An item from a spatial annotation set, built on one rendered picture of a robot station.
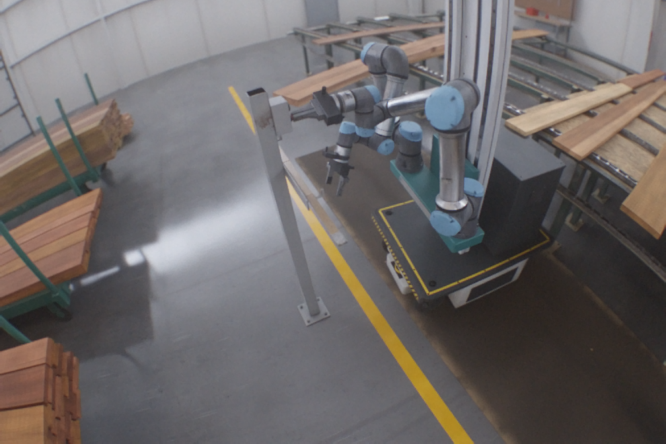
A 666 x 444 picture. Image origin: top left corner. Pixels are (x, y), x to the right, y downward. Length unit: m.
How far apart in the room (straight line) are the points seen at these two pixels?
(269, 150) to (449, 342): 1.34
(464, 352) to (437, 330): 0.20
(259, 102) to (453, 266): 1.21
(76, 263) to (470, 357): 2.37
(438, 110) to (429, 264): 0.94
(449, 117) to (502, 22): 0.43
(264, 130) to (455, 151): 0.61
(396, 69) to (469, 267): 1.03
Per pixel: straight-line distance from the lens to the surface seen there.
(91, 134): 3.49
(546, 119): 2.01
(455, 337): 1.82
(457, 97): 0.91
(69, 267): 2.28
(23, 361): 1.81
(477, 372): 1.77
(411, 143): 1.57
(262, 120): 1.03
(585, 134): 2.02
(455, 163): 1.01
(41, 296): 2.50
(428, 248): 1.72
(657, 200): 1.75
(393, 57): 1.38
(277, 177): 1.14
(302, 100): 1.95
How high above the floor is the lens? 1.62
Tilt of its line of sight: 39 degrees down
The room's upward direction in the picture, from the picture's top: 7 degrees counter-clockwise
